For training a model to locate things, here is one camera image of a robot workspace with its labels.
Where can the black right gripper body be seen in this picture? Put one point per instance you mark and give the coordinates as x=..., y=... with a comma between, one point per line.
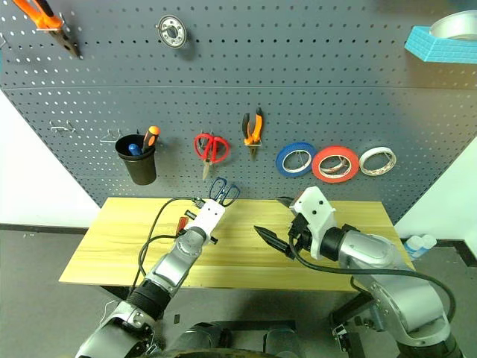
x=301, y=233

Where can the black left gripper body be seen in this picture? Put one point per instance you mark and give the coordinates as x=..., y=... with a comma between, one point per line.
x=190, y=215

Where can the small orange needle nose pliers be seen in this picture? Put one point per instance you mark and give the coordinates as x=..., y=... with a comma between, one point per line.
x=257, y=127

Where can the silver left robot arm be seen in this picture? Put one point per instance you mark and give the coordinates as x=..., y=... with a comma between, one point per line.
x=171, y=268

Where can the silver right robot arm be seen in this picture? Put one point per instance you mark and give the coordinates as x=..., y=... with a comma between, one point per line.
x=391, y=268

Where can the blue tape roll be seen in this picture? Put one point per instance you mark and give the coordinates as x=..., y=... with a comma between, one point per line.
x=279, y=162

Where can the red tape roll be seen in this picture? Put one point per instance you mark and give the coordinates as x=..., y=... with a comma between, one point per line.
x=316, y=169

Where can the white tape roll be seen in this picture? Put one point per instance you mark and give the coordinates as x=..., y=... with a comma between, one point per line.
x=363, y=162

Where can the grey perforated metal pegboard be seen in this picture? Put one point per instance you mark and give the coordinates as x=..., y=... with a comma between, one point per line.
x=261, y=74

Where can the black plastic cup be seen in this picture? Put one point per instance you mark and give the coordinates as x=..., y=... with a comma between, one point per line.
x=141, y=169

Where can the dark grey rounded shape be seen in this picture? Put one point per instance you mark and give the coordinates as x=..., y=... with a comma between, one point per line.
x=279, y=339
x=203, y=337

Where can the white bottle blue label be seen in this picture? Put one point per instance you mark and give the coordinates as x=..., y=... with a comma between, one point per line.
x=428, y=242
x=411, y=248

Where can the round silver metal disc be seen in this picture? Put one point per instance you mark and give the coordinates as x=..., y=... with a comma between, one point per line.
x=164, y=24

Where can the silver metal bowl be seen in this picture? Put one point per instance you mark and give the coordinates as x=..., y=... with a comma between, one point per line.
x=454, y=24

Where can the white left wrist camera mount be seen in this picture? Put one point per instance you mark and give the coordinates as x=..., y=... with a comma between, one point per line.
x=203, y=218

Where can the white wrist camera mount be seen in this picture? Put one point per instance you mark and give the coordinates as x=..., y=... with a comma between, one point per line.
x=203, y=218
x=316, y=209

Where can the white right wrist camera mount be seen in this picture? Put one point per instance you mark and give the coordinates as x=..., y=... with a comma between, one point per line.
x=316, y=209

